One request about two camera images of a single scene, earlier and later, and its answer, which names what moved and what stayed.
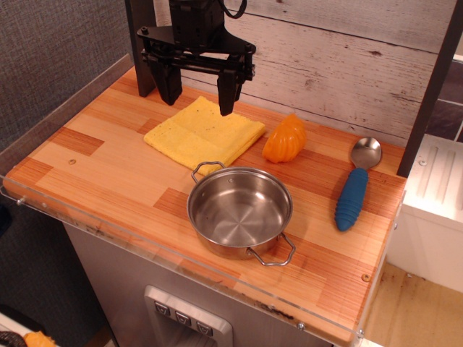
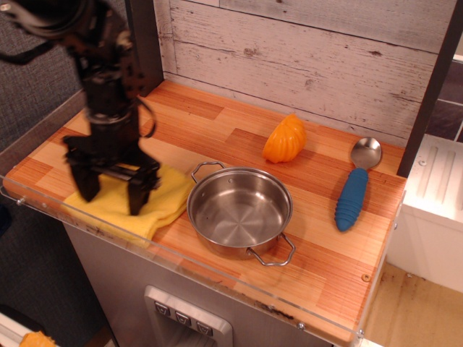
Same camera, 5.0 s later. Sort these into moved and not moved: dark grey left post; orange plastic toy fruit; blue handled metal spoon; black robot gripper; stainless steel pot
Moved: black robot gripper
Not moved: stainless steel pot; dark grey left post; orange plastic toy fruit; blue handled metal spoon
